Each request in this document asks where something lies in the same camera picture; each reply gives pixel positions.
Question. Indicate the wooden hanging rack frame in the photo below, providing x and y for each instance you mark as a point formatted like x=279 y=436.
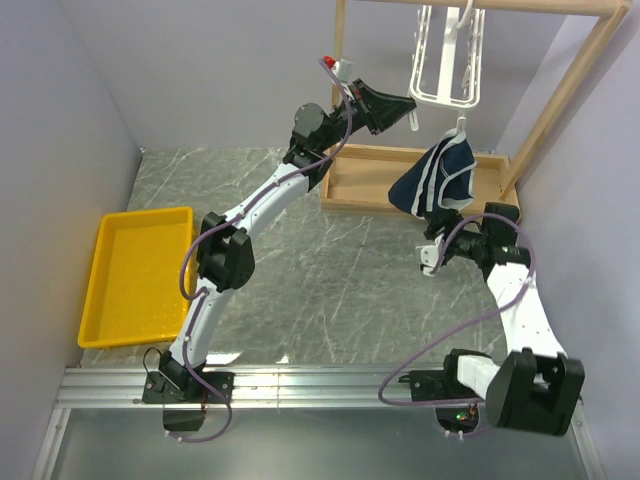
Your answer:
x=364 y=179

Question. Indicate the white clip hanger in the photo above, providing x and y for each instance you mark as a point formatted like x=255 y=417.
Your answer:
x=471 y=21

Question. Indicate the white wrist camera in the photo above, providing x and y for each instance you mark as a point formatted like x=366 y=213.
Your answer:
x=431 y=256
x=342 y=68

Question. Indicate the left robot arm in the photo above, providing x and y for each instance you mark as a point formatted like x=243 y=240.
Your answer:
x=224 y=251

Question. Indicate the yellow plastic tray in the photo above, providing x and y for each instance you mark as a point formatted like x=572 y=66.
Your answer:
x=133 y=292

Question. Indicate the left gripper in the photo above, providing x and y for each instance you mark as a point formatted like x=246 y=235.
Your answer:
x=384 y=110

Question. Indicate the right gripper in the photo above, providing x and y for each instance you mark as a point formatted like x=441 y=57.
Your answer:
x=439 y=219

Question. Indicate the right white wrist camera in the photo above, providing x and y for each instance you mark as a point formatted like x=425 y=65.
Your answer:
x=431 y=256

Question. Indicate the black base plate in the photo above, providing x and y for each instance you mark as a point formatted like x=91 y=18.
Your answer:
x=435 y=385
x=159 y=390

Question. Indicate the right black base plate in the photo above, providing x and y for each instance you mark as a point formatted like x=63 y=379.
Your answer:
x=435 y=385

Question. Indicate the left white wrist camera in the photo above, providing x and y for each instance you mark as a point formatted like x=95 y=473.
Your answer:
x=342 y=68

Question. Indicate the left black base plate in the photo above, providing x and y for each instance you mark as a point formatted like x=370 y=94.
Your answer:
x=159 y=390

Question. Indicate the aluminium rail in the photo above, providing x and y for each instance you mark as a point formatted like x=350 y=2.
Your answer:
x=255 y=387

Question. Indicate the navy blue underwear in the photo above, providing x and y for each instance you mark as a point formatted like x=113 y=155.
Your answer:
x=442 y=179

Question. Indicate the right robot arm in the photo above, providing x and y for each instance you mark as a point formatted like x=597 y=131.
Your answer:
x=537 y=387

